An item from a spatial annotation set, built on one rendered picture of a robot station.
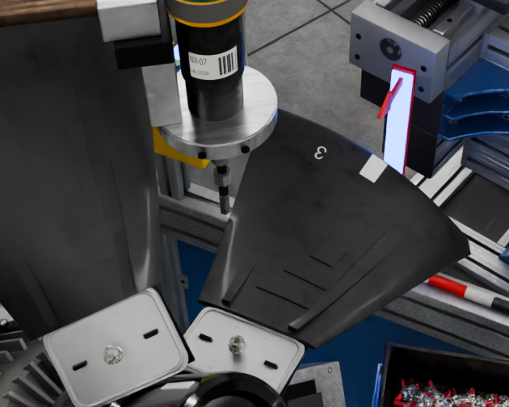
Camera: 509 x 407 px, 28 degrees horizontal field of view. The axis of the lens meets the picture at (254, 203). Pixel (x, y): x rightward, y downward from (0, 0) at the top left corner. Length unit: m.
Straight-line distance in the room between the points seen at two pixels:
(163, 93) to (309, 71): 2.21
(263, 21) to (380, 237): 2.07
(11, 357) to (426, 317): 0.60
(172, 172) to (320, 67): 1.53
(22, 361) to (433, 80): 0.73
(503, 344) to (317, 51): 1.69
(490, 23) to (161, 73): 0.94
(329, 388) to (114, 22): 0.55
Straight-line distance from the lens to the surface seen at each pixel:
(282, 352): 0.79
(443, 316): 1.24
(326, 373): 0.98
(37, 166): 0.70
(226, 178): 0.62
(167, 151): 1.19
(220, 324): 0.80
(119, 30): 0.52
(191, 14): 0.51
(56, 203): 0.70
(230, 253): 0.84
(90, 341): 0.72
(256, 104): 0.57
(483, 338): 1.25
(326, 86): 2.71
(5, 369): 0.82
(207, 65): 0.54
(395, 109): 1.02
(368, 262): 0.86
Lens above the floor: 1.85
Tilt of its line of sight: 50 degrees down
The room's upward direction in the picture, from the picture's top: 3 degrees counter-clockwise
